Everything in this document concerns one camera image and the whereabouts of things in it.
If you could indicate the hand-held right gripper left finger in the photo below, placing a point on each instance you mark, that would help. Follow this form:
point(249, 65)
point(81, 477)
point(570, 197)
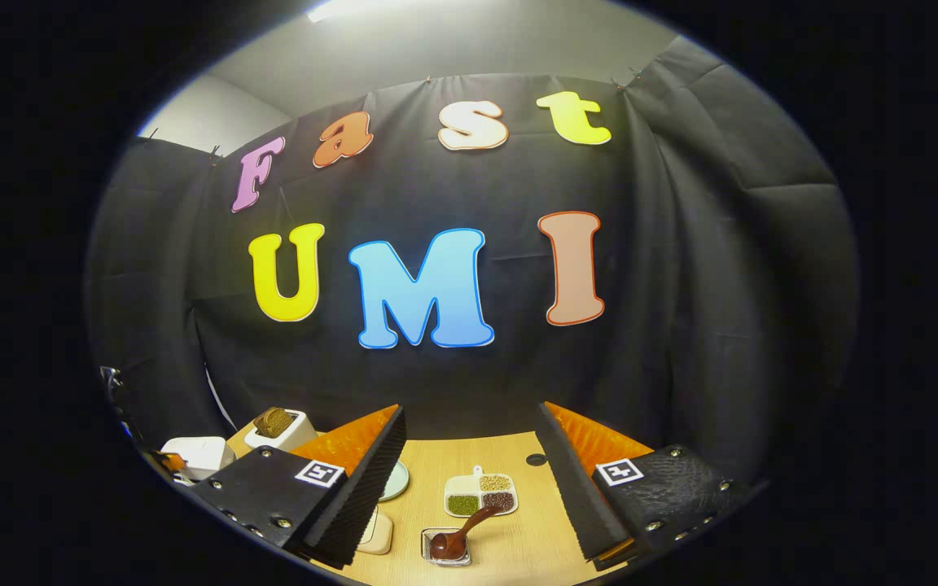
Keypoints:
point(363, 496)

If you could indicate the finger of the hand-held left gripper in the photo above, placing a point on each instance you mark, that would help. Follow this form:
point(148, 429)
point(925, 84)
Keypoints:
point(172, 465)

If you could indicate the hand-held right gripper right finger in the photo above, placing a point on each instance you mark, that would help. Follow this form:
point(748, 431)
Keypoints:
point(575, 496)

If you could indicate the white rice cooker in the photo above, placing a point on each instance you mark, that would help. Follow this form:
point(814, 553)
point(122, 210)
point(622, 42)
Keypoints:
point(200, 456)

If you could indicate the metal chopstick holder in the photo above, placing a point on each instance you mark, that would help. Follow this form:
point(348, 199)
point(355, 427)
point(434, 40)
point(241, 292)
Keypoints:
point(430, 537)

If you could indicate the brown wooden spoon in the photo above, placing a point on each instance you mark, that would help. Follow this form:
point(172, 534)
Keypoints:
point(449, 545)

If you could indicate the pale green plate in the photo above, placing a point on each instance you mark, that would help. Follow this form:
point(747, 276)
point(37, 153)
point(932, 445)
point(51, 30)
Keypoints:
point(396, 482)

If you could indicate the cream rectangular plate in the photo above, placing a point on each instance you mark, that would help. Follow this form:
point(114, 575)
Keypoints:
point(378, 533)

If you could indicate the black table grommet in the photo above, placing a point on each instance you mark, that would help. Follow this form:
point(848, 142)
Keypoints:
point(536, 460)

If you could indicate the red beans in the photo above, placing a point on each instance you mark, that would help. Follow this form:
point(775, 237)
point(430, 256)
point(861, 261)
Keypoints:
point(499, 500)

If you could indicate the yellow soybeans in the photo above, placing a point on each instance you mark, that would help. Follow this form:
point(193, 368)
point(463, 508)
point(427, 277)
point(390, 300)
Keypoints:
point(495, 483)

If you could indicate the white divided grain dish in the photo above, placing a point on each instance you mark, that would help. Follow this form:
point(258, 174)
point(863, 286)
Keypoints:
point(479, 492)

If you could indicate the white toaster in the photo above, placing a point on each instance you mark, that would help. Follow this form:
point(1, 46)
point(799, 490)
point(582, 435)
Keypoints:
point(286, 439)

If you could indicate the green mung beans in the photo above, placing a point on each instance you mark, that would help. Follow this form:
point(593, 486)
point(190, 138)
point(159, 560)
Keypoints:
point(462, 505)

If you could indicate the brown bread slice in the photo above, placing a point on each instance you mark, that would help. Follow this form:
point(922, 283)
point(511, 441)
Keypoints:
point(284, 419)
point(264, 425)

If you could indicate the black backdrop cloth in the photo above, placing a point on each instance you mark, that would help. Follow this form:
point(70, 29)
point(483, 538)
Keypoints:
point(469, 187)

